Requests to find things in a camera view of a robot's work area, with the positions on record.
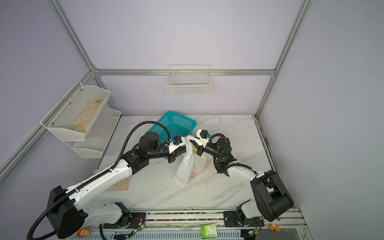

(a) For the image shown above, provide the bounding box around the white plastic bag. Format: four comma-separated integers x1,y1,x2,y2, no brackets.
172,135,213,185

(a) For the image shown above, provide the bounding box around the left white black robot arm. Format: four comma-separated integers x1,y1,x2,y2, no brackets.
46,132,186,239

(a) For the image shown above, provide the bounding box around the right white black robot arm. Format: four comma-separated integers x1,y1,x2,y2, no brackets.
189,134,294,222

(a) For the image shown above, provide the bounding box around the teal plastic basket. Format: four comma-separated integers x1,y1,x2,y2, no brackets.
148,111,197,143

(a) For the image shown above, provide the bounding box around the beige glove on table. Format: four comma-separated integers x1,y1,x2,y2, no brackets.
106,173,132,191

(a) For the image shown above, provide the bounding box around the lower white mesh shelf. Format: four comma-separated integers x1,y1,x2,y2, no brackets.
61,107,121,159

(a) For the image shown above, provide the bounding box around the white mesh shelf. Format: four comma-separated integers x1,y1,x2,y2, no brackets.
40,81,110,142
61,107,121,159

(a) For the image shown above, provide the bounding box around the beige glove in shelf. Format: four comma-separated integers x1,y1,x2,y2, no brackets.
70,97,106,134

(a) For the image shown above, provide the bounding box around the upper white mesh shelf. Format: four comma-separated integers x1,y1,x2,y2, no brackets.
40,81,110,142

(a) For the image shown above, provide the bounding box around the green small box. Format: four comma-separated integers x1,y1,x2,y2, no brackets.
201,224,218,240

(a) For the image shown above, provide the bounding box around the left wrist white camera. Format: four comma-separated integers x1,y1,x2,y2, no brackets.
168,136,186,154

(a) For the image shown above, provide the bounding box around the wrist white camera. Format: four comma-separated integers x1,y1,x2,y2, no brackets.
196,129,211,148
168,136,186,154

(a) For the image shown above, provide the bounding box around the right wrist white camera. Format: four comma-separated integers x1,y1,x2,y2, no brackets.
196,129,211,148

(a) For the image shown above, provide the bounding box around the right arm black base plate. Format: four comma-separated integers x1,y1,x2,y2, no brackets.
223,211,265,228

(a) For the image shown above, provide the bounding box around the white wire wall basket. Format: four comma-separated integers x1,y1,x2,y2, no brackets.
166,65,211,97

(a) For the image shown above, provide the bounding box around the aluminium mounting rail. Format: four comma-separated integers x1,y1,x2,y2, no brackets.
61,206,308,232

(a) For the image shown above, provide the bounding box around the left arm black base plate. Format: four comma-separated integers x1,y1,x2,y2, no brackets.
103,212,147,229

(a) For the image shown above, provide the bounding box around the orange toy right rail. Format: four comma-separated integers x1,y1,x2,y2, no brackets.
269,223,281,232

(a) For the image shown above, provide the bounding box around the orange toy rail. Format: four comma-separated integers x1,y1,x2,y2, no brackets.
76,228,92,238
269,223,281,232

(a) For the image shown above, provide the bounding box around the orange toy left rail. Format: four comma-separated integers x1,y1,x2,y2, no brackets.
76,228,92,238

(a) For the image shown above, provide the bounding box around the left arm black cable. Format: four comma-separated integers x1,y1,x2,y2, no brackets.
26,120,172,240

